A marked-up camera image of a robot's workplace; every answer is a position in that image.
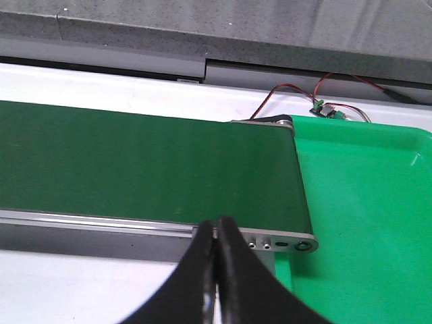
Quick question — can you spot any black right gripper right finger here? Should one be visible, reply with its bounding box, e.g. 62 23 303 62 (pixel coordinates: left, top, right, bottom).
217 216 329 323

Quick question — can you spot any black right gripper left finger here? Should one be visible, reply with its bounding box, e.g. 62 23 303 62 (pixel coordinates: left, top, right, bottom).
122 221 216 323

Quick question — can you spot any green plastic tray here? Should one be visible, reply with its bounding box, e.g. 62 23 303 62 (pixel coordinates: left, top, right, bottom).
275 116 431 323

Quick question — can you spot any green conveyor belt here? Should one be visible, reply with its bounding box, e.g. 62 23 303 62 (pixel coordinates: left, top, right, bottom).
1 102 312 233

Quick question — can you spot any small green circuit board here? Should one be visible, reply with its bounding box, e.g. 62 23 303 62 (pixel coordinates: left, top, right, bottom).
309 100 347 120

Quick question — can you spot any grey stone counter slab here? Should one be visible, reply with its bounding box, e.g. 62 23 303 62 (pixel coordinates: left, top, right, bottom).
1 1 431 84

